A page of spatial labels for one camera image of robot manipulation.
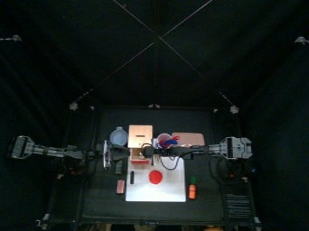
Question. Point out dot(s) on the white cutting board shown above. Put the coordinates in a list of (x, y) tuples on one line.
[(157, 186)]

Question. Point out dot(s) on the silver frame clamp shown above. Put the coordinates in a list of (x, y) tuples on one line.
[(15, 38), (302, 39)]

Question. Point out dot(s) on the red drawer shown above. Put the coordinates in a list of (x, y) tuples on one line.
[(140, 159)]

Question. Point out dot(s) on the white utensil cup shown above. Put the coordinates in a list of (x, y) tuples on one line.
[(164, 138)]

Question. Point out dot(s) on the dark green toy item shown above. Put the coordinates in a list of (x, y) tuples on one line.
[(118, 167)]

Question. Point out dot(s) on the wooden drawer box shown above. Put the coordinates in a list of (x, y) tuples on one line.
[(140, 136)]

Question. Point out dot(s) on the light blue plastic bowl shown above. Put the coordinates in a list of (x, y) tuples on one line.
[(118, 136)]

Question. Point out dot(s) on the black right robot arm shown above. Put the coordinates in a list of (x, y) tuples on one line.
[(225, 148)]

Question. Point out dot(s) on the pink cutting mat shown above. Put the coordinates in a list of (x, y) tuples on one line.
[(189, 139)]

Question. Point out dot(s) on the red dough disc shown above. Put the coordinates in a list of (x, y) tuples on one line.
[(156, 177)]

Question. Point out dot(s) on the orange toy carrot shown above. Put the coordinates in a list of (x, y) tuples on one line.
[(193, 189)]

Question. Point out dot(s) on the blue toy spoon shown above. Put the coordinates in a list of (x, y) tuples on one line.
[(171, 142)]

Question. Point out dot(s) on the white printed label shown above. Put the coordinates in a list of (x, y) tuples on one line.
[(238, 204)]

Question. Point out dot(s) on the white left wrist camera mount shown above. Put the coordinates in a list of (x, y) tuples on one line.
[(106, 155)]

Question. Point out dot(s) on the silver frame centre bracket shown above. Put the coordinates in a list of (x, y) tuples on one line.
[(153, 106)]

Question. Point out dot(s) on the pink rectangular block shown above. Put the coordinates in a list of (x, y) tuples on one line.
[(121, 186)]

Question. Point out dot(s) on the silver frame corner bracket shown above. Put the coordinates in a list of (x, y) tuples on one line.
[(74, 106), (235, 109)]

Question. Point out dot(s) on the black stick tool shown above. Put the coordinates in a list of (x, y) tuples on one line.
[(132, 177)]

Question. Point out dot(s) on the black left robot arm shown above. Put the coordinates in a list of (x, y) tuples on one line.
[(49, 150)]

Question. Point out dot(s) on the red toy spoon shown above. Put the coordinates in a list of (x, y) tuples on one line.
[(176, 138)]

